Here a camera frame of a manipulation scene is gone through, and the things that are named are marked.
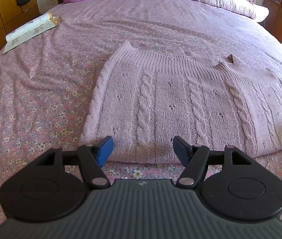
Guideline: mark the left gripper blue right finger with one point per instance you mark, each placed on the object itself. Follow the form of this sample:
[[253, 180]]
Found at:
[[195, 160]]

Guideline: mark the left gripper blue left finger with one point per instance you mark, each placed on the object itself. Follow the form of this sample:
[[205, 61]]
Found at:
[[92, 158]]

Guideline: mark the pink cable-knit sweater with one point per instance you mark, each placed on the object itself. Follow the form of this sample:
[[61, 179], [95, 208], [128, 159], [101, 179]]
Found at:
[[143, 99]]

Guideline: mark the pink floral bed sheet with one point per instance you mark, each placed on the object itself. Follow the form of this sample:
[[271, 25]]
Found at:
[[46, 83]]

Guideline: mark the open white book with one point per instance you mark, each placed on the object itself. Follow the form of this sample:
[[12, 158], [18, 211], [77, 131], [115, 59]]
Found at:
[[30, 30]]

